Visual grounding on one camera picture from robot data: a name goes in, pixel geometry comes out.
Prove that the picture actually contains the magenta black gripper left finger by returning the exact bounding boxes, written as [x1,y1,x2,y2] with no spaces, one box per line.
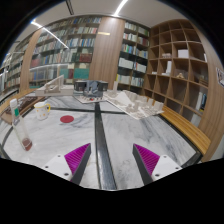
[42,142,92,186]

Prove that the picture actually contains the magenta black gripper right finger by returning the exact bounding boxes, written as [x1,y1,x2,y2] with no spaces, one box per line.
[132,143,183,186]

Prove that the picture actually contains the clear plastic water bottle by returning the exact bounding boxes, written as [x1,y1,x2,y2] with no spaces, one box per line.
[10,98,32,151]

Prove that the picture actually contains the red round coaster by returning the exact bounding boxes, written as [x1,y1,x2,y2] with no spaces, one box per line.
[60,115,74,123]

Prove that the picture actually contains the white city block model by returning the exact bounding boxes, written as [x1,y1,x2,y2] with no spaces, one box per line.
[103,90,164,120]

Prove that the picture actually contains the wooden bench seat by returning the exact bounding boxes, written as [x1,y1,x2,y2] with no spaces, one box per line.
[162,106,211,155]

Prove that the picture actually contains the white polka dot mug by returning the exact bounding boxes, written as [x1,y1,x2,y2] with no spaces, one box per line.
[34,102,51,121]

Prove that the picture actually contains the dark grey building model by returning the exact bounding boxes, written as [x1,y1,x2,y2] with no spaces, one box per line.
[74,80,108,97]

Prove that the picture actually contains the white ramp architecture model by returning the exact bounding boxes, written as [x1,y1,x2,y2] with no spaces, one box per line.
[35,75,74,96]

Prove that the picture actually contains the brown wooden model left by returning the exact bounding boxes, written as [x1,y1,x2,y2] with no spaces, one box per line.
[0,95,44,125]

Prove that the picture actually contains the right bookshelf with books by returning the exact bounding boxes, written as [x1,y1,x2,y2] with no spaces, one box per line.
[116,21,150,94]

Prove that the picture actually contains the empty wooden cubby shelf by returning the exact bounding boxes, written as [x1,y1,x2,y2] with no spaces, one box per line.
[143,20,208,127]

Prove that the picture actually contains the wooden column panel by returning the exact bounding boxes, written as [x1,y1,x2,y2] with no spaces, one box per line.
[89,17,125,89]

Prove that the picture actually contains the bookshelf filled with books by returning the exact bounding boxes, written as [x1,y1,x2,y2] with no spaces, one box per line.
[20,15,102,90]

